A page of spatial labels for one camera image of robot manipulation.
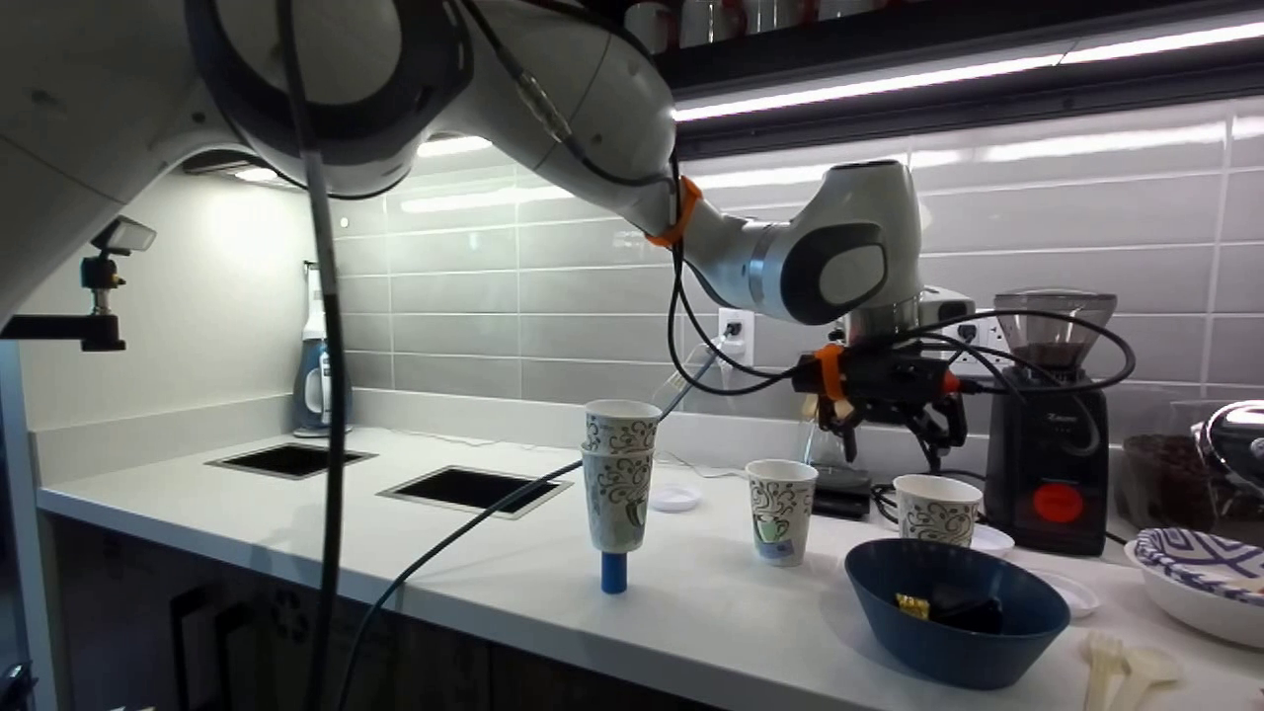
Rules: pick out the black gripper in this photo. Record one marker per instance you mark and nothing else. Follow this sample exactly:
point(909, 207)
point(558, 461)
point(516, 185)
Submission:
point(902, 382)

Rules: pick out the patterned paper cup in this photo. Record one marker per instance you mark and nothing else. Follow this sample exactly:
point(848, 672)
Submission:
point(622, 428)
point(939, 514)
point(616, 506)
point(785, 519)

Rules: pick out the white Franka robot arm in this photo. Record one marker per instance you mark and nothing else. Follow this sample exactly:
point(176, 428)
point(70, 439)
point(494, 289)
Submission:
point(553, 91)

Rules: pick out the white plastic cup lid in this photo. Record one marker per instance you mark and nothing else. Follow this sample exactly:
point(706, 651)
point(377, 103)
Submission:
point(678, 501)
point(997, 539)

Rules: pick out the black coffee scale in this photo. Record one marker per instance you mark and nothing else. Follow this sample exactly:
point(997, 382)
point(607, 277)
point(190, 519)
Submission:
point(841, 501)

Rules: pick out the black coffee grinder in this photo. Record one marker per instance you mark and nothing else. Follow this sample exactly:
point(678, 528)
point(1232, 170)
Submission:
point(1049, 448)

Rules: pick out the yellow sachet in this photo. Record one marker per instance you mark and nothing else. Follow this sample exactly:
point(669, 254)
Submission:
point(912, 606)

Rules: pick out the black sachet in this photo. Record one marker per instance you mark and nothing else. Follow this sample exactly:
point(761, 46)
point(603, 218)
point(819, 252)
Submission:
point(970, 609)

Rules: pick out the dark blue bowl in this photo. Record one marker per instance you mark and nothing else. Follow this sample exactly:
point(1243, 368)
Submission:
point(948, 657)

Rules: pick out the dark glass container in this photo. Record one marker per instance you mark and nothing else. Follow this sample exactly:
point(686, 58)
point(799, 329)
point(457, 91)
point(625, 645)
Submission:
point(1168, 480)

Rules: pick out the blue cylinder stand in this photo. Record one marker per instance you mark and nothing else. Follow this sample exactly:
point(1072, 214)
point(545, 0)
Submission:
point(612, 574)

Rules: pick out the beige wooden utensil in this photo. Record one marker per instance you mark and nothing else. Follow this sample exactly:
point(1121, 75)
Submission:
point(1121, 672)

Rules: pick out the blue patterned white bowl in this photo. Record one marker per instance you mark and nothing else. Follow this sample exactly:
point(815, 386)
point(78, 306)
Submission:
point(1205, 580)

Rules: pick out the shiny metal kettle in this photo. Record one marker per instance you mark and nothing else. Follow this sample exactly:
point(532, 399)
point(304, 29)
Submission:
point(1238, 439)

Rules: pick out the under cabinet light strip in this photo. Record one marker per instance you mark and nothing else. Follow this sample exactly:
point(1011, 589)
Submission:
point(990, 73)

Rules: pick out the white mug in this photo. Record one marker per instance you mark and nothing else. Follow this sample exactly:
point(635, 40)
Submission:
point(776, 13)
point(708, 20)

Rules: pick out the blue white dispenser bottle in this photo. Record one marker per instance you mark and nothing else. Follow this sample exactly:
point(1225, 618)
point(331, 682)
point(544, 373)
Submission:
point(309, 382)

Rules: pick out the dark base cabinet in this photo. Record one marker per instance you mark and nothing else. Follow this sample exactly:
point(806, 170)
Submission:
point(130, 606)

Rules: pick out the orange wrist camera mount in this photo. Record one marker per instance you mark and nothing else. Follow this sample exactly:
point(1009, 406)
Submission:
point(833, 373)

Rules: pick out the white wall outlet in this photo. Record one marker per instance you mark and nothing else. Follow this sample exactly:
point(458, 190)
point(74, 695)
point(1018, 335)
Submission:
point(997, 348)
point(737, 323)

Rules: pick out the dark wall shelf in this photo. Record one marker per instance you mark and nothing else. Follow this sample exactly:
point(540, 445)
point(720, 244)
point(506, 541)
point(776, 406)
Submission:
point(1053, 91)

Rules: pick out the small mounted camera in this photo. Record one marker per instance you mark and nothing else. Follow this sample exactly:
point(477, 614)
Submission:
point(124, 237)

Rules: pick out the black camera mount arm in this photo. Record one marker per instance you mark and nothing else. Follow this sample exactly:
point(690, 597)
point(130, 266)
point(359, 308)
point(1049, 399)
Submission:
point(97, 329)

